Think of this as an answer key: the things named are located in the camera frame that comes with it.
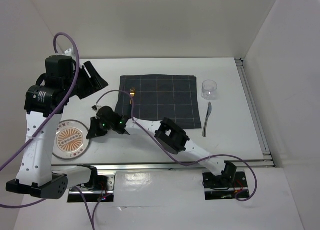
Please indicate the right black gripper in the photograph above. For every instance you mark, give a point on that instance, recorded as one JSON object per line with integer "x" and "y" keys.
{"x": 94, "y": 130}

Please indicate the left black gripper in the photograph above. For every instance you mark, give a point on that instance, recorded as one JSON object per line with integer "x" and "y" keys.
{"x": 90, "y": 89}

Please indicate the white orange patterned plate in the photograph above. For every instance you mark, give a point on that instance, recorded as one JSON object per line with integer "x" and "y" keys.
{"x": 70, "y": 140}

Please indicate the gold fork green handle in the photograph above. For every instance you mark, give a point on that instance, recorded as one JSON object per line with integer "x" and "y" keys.
{"x": 132, "y": 94}

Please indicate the dark checked cloth placemat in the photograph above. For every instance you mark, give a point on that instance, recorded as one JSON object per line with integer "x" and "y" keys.
{"x": 158, "y": 96}

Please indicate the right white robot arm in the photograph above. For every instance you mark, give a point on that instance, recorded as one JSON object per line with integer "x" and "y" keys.
{"x": 171, "y": 137}

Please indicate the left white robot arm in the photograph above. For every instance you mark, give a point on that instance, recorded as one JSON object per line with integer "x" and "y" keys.
{"x": 44, "y": 105}

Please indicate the silver table knife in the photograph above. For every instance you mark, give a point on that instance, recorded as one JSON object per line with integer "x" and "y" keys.
{"x": 208, "y": 113}

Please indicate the clear wine glass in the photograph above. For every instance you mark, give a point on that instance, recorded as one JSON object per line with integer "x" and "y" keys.
{"x": 209, "y": 90}

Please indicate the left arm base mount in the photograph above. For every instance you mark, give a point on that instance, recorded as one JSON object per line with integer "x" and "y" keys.
{"x": 103, "y": 189}

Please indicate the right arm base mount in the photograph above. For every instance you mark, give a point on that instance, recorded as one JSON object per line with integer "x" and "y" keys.
{"x": 217, "y": 190}

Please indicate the aluminium frame rail right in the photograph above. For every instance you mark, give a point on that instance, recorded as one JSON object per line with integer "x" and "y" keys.
{"x": 267, "y": 156}

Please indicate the aluminium frame rail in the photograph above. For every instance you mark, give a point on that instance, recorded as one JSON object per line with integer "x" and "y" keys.
{"x": 167, "y": 166}
{"x": 267, "y": 156}

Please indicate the aluminium frame rail front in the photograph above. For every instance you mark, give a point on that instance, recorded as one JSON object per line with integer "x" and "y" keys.
{"x": 167, "y": 166}

